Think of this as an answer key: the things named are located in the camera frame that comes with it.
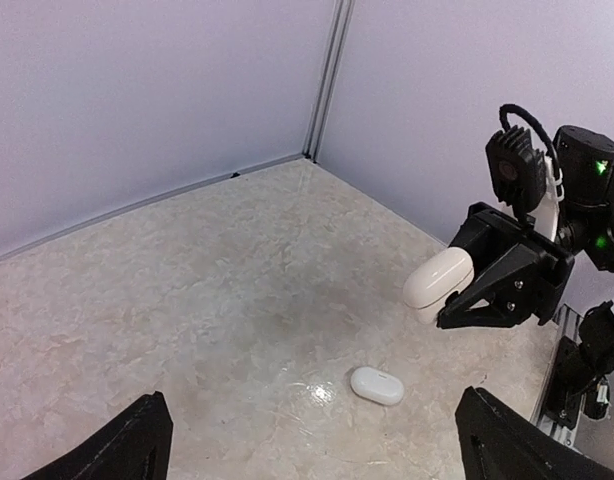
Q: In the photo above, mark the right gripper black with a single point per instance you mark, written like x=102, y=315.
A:
x=518, y=273

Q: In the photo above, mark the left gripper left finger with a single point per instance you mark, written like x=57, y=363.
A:
x=136, y=444

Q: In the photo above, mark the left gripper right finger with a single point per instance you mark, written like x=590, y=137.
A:
x=497, y=443

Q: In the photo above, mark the white earbud charging case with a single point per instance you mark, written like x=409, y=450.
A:
x=427, y=289

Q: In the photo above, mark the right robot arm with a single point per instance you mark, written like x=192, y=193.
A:
x=583, y=221

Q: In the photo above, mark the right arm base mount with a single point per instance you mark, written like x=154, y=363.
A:
x=579, y=382

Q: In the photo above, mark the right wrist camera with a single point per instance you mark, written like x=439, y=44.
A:
x=517, y=170

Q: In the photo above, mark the right aluminium corner post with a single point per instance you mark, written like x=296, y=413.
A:
x=336, y=40

